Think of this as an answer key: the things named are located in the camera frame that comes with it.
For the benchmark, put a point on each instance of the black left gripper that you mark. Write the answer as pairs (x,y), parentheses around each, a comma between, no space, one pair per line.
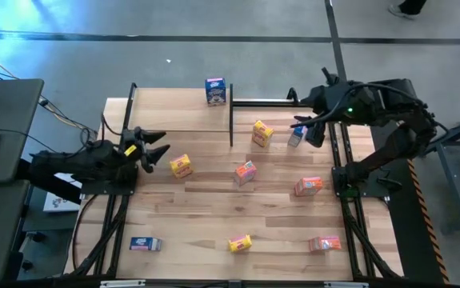
(133,142)

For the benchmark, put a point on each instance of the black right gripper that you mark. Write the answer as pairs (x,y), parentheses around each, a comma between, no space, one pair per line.
(327,98)

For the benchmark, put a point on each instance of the blue Frosted Flakes cereal box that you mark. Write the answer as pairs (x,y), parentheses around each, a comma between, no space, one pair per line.
(143,243)
(215,91)
(295,138)

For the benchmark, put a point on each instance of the yellow Corn Pops cereal box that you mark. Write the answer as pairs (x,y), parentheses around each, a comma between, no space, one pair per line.
(181,165)
(239,243)
(262,132)

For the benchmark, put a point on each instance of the orange Mini-Wheats cereal box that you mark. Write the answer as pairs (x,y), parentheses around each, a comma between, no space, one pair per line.
(309,186)
(245,172)
(325,243)

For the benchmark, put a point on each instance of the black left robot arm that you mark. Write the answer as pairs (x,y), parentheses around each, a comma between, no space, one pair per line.
(77,164)

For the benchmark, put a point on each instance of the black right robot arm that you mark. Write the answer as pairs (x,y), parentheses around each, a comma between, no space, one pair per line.
(405,128)

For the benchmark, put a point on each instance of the white printed box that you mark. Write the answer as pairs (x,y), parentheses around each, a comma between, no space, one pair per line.
(59,202)

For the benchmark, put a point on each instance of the black round knob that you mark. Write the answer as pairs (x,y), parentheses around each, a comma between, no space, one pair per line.
(26,265)
(37,237)

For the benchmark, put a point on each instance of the black hazard-striped floor mat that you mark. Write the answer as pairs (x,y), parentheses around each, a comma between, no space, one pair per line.
(407,248)

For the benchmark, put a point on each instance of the person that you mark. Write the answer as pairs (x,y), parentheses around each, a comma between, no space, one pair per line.
(411,6)

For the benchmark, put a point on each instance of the wooden shelf black metal frame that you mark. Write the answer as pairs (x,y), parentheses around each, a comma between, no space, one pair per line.
(165,110)

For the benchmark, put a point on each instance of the black aluminium rig frame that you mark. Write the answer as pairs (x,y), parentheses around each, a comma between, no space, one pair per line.
(261,103)

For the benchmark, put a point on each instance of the silver metal bracket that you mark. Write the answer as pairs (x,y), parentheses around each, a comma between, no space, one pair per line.
(345,285)
(122,284)

